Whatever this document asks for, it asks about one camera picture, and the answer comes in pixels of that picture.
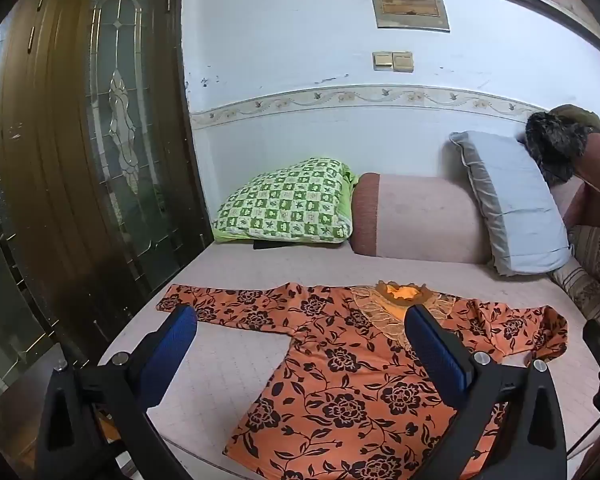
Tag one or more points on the grey pillow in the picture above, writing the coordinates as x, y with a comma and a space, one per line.
515, 205

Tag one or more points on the metal wall panel cover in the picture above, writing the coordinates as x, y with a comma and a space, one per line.
410, 4

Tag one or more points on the dark fur-trimmed jacket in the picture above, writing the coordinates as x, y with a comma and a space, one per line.
555, 145

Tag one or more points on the brown cloth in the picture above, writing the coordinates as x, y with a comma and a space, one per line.
595, 180

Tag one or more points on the green checkered pillow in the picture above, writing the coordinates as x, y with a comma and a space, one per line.
285, 200

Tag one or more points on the striped brown cushion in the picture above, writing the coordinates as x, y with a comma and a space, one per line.
592, 260

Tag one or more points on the orange black floral blouse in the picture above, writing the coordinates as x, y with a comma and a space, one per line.
340, 355

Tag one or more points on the pink bolster cushion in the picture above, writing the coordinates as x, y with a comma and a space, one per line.
425, 215

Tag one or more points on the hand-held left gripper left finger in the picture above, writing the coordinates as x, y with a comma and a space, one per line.
177, 340

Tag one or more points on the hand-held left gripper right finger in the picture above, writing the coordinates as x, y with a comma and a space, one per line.
437, 355

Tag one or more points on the gold light switch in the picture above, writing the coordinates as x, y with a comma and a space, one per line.
402, 61
382, 60

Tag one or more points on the wooden door with leaded glass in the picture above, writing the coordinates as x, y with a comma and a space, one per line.
75, 170

